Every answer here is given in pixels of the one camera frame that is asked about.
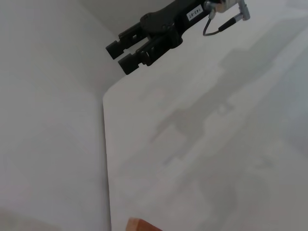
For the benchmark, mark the wooden dispenser stand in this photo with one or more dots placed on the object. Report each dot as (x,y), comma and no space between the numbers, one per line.
(142,225)

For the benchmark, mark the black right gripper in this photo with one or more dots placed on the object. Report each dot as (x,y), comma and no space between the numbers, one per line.
(166,22)

